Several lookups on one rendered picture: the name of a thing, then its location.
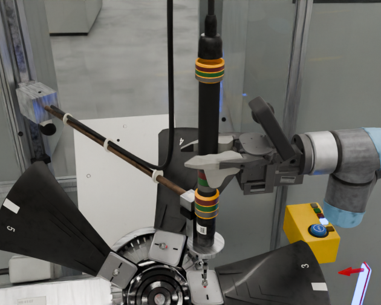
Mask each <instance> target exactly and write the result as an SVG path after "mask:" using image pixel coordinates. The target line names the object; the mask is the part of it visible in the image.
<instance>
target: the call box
mask: <svg viewBox="0 0 381 305"><path fill-rule="evenodd" d="M316 204H317V205H318V208H319V209H320V210H321V213H323V210H322V208H321V207H320V206H319V204H318V203H316ZM313 209H314V208H312V207H311V206H310V203H306V204H299V205H287V206H286V208H285V216H284V225H283V230H284V232H285V234H286V236H287V238H288V240H289V242H290V244H292V243H294V242H297V241H299V240H302V241H304V242H306V243H307V244H308V245H309V247H310V248H311V250H312V251H313V253H314V255H315V257H316V259H317V261H318V263H319V264H321V263H331V262H335V261H336V255H337V250H338V247H339V242H340V236H339V235H338V233H337V232H336V230H334V232H328V230H326V234H325V235H322V236H318V235H314V234H313V233H312V232H311V226H312V225H315V224H322V223H321V221H320V219H322V218H320V219H318V217H317V215H316V213H315V212H314V210H313ZM323 226H325V228H326V227H327V226H333V225H332V224H331V223H330V222H329V221H328V224H324V225H323ZM333 228H334V227H333Z"/></svg>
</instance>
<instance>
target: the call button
mask: <svg viewBox="0 0 381 305"><path fill-rule="evenodd" d="M311 232H312V233H313V234H314V235H318V236H322V235H325V234H326V228H325V226H323V225H322V224H315V225H312V226H311Z"/></svg>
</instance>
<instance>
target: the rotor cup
mask: <svg viewBox="0 0 381 305"><path fill-rule="evenodd" d="M136 264H137V265H139V266H140V267H139V268H138V269H137V272H136V273H135V274H134V276H133V277H132V279H133V282H132V284H131V281H132V279H131V281H130V282H129V283H128V285H127V286H126V287H125V289H122V299H123V304H124V305H156V304H155V302H154V298H155V296H156V295H157V294H163V295H164V297H165V302H164V304H163V305H191V302H192V296H191V290H190V287H189V285H188V283H187V281H186V274H187V273H186V271H185V270H184V269H183V267H182V268H180V267H176V266H171V265H168V264H164V263H161V262H157V261H154V260H150V259H149V257H146V258H144V259H142V260H140V261H138V262H137V263H136ZM164 265H167V266H168V267H165V266H164Z"/></svg>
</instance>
